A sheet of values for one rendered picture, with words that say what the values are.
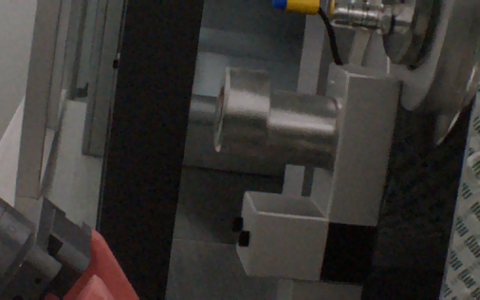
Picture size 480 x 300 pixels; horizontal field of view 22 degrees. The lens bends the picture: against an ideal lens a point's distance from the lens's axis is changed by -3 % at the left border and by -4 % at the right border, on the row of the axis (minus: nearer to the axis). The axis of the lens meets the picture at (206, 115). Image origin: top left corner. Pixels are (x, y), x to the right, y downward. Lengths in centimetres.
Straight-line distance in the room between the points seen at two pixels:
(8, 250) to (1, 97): 563
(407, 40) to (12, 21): 557
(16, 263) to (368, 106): 19
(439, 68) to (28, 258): 19
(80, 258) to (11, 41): 560
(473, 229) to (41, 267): 18
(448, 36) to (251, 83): 11
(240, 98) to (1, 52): 553
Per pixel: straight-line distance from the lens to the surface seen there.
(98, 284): 48
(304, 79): 93
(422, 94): 55
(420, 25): 54
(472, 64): 52
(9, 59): 610
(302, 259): 59
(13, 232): 50
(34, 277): 47
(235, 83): 59
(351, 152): 59
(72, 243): 51
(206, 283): 138
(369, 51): 72
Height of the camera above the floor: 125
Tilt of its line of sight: 7 degrees down
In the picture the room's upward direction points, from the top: 8 degrees clockwise
